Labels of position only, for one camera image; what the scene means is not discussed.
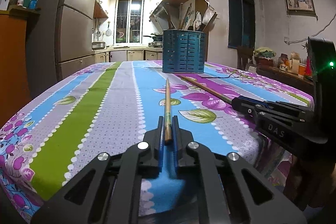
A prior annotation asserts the floral striped tablecloth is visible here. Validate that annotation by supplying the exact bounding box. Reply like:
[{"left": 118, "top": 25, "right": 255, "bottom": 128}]
[{"left": 1, "top": 61, "right": 313, "bottom": 223}]

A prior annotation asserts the brown chopstick long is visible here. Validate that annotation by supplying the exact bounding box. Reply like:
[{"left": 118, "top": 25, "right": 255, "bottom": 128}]
[{"left": 177, "top": 75, "right": 236, "bottom": 105}]

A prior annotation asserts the kitchen window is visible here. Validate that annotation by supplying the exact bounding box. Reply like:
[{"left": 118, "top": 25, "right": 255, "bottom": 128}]
[{"left": 114, "top": 0, "right": 145, "bottom": 44}]

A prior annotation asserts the beige refrigerator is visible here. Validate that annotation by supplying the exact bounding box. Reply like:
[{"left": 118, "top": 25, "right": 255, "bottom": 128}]
[{"left": 26, "top": 0, "right": 95, "bottom": 93}]

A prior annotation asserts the dark wooden side table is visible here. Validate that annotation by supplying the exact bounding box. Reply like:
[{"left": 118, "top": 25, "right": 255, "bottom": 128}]
[{"left": 256, "top": 65, "right": 314, "bottom": 96}]

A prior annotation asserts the dark brown wooden chopstick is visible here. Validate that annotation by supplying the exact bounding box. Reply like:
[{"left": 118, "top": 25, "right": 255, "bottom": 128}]
[{"left": 178, "top": 3, "right": 183, "bottom": 30}]

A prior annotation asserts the light bamboo chopstick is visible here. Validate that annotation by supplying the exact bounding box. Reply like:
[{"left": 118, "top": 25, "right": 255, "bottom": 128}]
[{"left": 164, "top": 79, "right": 172, "bottom": 145}]

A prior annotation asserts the framed elephant picture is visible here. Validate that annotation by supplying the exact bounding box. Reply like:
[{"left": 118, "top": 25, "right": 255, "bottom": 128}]
[{"left": 285, "top": 0, "right": 316, "bottom": 16}]

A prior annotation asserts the blue perforated utensil holder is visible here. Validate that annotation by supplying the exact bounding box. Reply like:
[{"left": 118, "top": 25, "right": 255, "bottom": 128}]
[{"left": 162, "top": 30, "right": 206, "bottom": 73}]

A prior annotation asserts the range hood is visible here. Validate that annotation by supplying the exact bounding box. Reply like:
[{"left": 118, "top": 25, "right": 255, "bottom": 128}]
[{"left": 149, "top": 3, "right": 179, "bottom": 29}]

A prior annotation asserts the brown chopstick short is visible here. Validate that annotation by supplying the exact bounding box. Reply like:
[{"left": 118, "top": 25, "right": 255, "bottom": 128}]
[{"left": 166, "top": 2, "right": 174, "bottom": 30}]

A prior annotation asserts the dark wooden chair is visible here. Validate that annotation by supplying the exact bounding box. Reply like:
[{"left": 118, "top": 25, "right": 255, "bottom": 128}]
[{"left": 237, "top": 46, "right": 253, "bottom": 71}]

